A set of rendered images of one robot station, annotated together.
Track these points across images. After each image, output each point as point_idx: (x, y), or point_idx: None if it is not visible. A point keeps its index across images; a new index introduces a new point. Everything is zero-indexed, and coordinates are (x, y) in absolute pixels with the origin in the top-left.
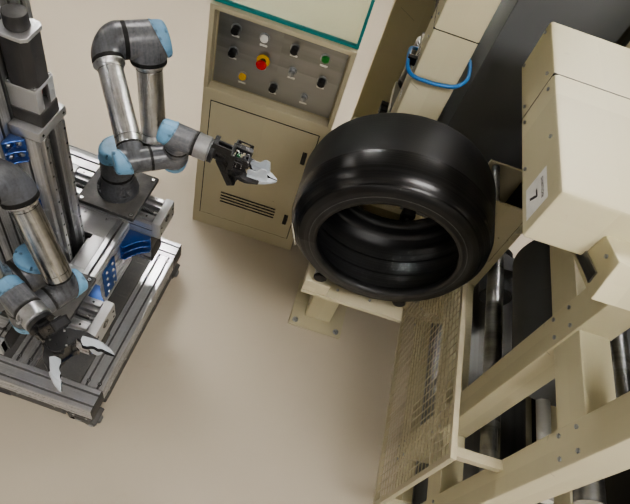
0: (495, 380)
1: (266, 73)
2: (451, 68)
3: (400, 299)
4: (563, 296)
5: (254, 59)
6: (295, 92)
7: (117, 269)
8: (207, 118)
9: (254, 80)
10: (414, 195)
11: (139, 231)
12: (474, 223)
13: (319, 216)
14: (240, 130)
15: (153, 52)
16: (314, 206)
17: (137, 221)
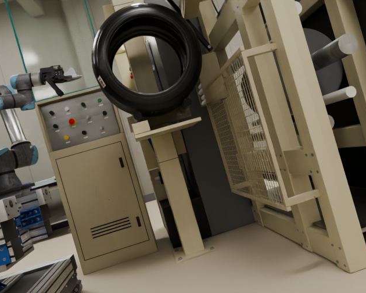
0: (255, 72)
1: (77, 128)
2: None
3: (180, 86)
4: (231, 9)
5: (68, 124)
6: (96, 129)
7: (21, 238)
8: (58, 174)
9: (73, 136)
10: (132, 9)
11: (30, 207)
12: (168, 10)
13: (103, 52)
14: (79, 168)
15: (4, 92)
16: (98, 49)
17: (25, 197)
